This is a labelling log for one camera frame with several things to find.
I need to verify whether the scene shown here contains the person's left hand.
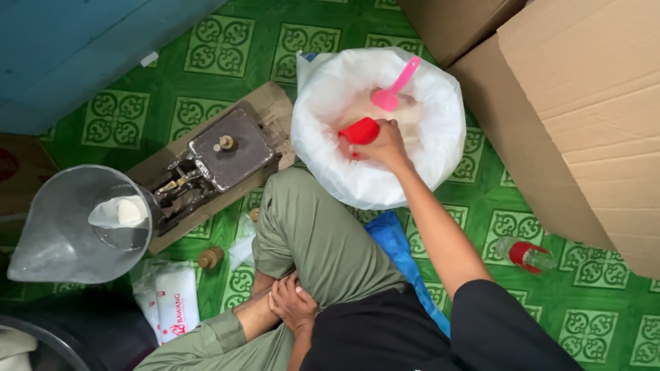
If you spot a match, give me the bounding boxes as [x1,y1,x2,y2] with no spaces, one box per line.
[268,271,320,334]

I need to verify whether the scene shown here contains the person's right hand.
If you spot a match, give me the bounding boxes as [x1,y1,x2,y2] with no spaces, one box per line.
[351,119,413,173]

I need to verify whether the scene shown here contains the red plastic scoop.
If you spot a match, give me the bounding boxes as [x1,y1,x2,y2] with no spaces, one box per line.
[338,117,381,158]

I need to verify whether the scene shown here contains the pink plastic spoon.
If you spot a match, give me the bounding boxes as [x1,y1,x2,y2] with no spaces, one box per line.
[371,56,421,112]

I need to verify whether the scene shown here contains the person's legs in green trousers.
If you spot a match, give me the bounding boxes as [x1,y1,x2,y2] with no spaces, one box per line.
[133,167,413,371]

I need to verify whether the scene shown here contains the large white plastic sack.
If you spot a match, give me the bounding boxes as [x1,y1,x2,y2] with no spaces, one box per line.
[290,47,467,211]

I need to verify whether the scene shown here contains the clear crumpled plastic bag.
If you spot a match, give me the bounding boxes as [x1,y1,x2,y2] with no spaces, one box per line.
[227,212,259,273]

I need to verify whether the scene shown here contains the stack of printed plastic bags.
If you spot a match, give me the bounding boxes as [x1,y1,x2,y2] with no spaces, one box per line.
[132,260,201,346]

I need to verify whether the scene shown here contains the blue plastic bag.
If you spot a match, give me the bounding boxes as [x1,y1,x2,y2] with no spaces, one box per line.
[364,210,452,340]

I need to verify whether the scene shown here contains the brown balance scale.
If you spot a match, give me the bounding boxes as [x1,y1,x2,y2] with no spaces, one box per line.
[150,108,283,237]

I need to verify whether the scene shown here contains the small filled plastic bag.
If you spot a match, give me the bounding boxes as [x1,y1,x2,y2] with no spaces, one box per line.
[88,195,150,230]

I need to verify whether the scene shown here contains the clear bottle with red label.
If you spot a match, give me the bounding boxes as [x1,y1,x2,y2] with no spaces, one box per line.
[494,236,558,274]

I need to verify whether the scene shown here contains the large cardboard box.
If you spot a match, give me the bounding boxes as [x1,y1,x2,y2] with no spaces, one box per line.
[448,0,660,281]

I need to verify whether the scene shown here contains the metal scale pan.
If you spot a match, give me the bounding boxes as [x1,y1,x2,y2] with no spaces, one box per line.
[7,164,154,285]

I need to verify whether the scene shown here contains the black round basin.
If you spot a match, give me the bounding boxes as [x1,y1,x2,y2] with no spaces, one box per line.
[0,289,161,371]

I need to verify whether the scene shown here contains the printed brown cardboard box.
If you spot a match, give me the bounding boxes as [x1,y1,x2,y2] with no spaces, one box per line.
[0,133,60,222]

